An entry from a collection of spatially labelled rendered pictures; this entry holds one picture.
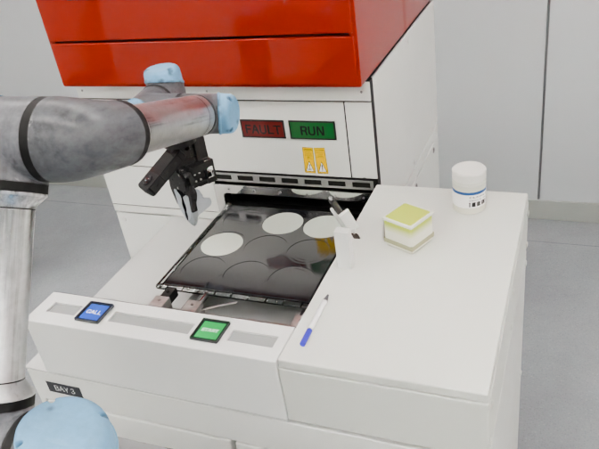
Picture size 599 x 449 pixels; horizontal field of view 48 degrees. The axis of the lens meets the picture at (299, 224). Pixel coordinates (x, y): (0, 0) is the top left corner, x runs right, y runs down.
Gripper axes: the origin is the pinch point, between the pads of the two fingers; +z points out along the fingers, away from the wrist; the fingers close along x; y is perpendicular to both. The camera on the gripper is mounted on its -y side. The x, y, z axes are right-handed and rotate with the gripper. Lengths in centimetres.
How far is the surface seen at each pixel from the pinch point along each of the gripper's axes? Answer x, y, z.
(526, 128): 34, 182, 54
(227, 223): 7.0, 13.1, 9.5
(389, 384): -65, -4, 4
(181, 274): -3.2, -6.8, 9.5
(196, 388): -32.1, -22.3, 13.6
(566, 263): -2, 162, 99
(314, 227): -12.3, 25.0, 9.4
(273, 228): -4.6, 18.6, 9.4
